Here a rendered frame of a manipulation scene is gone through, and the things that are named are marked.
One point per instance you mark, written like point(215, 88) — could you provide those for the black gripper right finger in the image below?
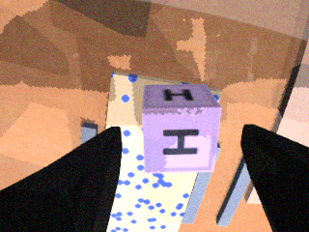
point(279, 169)

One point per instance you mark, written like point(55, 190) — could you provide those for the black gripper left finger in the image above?
point(73, 194)

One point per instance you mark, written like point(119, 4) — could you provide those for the cream strip with blue dots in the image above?
point(143, 202)

